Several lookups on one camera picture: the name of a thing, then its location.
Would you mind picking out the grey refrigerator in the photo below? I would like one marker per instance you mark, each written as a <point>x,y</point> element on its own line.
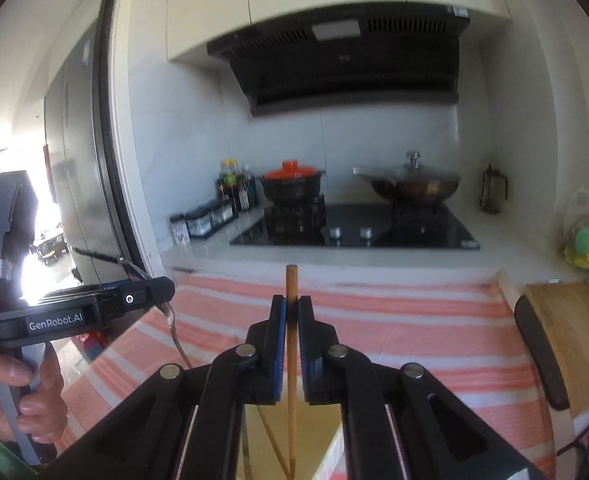
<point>79,160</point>

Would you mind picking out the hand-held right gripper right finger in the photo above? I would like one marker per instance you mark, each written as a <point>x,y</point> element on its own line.
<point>304,350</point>

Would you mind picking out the spice jars group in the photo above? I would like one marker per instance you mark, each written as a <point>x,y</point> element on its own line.
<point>199,222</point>

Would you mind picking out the black gas stove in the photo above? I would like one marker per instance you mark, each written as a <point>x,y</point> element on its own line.
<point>424,230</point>

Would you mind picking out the glass french press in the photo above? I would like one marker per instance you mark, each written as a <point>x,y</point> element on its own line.
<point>494,190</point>

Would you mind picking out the wooden chopstick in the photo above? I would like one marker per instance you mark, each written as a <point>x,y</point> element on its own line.
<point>291,285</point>
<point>269,430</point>

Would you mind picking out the yellow cap sauce bottle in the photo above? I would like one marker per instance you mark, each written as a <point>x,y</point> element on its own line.
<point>230,180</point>

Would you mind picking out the cream utensil holder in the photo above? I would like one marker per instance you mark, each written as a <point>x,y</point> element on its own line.
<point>319,440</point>

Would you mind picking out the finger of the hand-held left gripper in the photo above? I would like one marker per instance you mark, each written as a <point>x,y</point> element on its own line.
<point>134,297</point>

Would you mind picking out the black clay pot red lid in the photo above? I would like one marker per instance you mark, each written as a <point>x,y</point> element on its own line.
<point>292,185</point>

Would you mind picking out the dark sauce bottle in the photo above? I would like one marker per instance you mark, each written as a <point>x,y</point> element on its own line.
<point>247,190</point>

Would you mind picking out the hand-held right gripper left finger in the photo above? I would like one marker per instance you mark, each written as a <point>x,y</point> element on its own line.
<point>277,345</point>

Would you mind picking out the wok with glass lid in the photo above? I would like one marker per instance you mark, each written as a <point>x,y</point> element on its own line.
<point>414,185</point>

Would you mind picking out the black range hood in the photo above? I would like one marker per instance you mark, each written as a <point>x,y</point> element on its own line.
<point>349,80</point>

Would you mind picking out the pink striped tablecloth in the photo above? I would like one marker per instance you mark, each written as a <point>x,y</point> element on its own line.
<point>424,320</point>

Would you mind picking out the person's left hand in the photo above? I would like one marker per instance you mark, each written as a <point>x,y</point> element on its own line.
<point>49,400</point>

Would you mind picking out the wooden cutting board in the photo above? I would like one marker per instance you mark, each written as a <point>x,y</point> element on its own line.
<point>574,335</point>

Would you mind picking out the metal spoon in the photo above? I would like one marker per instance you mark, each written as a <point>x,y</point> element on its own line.
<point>177,337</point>

